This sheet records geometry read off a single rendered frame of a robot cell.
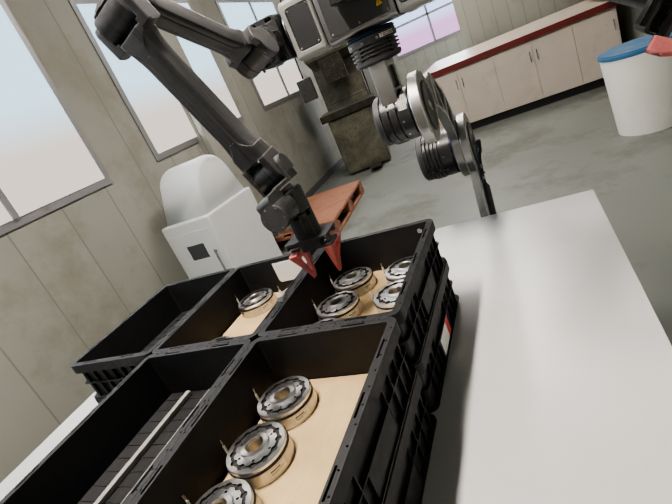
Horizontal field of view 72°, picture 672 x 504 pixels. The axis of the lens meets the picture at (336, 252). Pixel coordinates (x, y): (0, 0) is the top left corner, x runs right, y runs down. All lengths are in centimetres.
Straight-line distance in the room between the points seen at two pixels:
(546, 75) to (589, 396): 556
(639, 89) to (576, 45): 216
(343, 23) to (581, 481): 111
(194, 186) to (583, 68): 457
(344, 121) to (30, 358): 452
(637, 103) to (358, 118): 330
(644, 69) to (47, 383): 445
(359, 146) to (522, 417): 566
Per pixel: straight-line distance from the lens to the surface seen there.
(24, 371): 321
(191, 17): 114
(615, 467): 79
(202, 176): 357
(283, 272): 130
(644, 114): 428
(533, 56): 623
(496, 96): 627
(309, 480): 73
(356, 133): 631
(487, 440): 85
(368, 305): 105
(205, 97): 95
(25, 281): 328
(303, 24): 137
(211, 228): 347
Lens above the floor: 131
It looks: 20 degrees down
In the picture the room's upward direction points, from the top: 24 degrees counter-clockwise
